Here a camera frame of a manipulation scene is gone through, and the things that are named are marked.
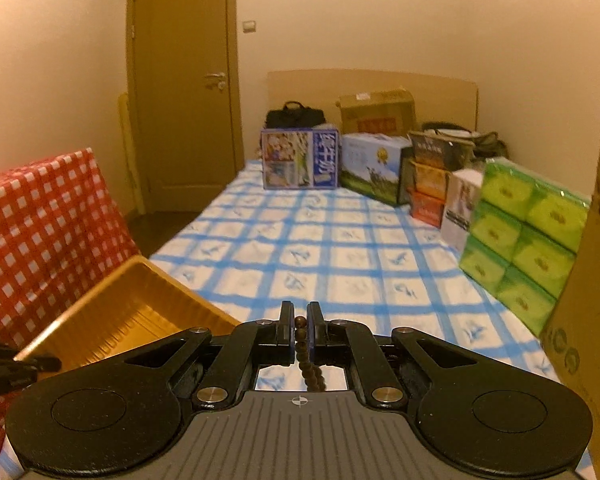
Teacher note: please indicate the green white cow milk box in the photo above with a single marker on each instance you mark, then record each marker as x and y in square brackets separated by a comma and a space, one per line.
[375, 165]

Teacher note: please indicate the stack of green tissue packs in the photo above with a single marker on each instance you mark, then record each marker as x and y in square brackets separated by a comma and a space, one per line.
[520, 240]

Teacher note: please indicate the black bag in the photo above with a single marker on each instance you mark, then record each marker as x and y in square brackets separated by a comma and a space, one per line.
[292, 115]

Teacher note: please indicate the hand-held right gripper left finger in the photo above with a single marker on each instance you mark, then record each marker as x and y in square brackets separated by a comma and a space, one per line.
[286, 332]

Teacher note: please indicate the blue milk carton box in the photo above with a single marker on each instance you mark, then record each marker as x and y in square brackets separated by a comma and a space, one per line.
[297, 160]

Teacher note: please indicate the white product box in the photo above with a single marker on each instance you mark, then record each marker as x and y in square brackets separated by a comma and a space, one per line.
[460, 210]

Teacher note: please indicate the large printed cardboard box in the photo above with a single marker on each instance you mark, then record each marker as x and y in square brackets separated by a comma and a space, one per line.
[590, 285]

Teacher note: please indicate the yellow plastic tray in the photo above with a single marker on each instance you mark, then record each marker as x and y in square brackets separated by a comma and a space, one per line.
[140, 305]

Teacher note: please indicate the dark noodle box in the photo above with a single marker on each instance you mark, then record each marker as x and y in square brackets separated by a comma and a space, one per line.
[437, 150]

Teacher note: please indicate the olive wooden door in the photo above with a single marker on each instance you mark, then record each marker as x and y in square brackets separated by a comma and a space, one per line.
[180, 85]

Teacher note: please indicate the red orange noodle box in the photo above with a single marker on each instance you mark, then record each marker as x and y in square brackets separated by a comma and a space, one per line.
[427, 207]

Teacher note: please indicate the blue checked bedsheet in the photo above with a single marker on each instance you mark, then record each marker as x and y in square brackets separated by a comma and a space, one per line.
[330, 260]

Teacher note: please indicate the red checked cloth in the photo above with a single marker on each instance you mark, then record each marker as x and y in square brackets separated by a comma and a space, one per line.
[45, 220]

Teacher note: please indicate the wall switch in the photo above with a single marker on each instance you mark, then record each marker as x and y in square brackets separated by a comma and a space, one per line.
[249, 26]

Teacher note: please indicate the olive fabric bag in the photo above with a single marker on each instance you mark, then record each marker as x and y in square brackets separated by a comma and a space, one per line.
[490, 142]

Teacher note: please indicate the brown cardboard box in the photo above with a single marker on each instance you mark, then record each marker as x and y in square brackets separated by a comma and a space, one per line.
[375, 110]

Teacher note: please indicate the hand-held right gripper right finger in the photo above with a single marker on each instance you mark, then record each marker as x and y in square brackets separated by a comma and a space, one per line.
[315, 332]

